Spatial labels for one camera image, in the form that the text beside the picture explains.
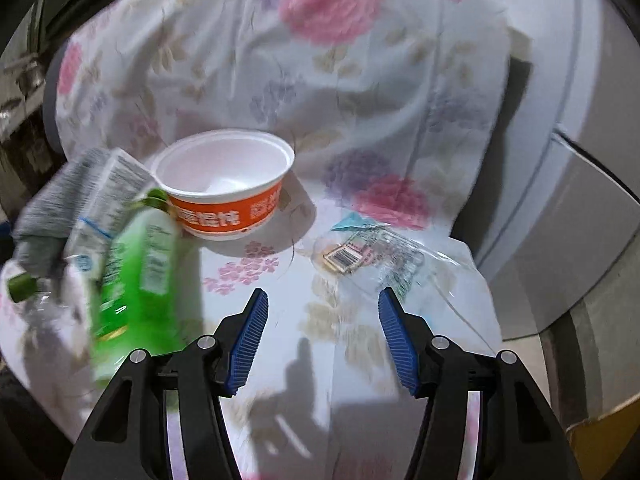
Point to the floral cloth cover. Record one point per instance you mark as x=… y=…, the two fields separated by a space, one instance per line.
x=389 y=106

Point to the silver scouring pad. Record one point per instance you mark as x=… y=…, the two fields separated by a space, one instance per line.
x=45 y=223

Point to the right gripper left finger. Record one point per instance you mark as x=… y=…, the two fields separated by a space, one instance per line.
x=238 y=337

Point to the grey refrigerator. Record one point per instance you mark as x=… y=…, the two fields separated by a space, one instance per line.
x=557 y=199

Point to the white milk carton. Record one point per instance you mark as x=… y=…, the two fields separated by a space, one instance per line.
x=105 y=212

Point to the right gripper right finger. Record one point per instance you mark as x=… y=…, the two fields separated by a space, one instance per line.
x=407 y=336

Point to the green tea plastic bottle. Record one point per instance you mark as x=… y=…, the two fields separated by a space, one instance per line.
x=132 y=306

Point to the orange white noodle bowl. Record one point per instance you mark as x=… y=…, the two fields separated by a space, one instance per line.
x=225 y=183

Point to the small clear wrapper with barcode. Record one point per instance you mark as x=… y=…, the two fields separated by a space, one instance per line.
x=369 y=256

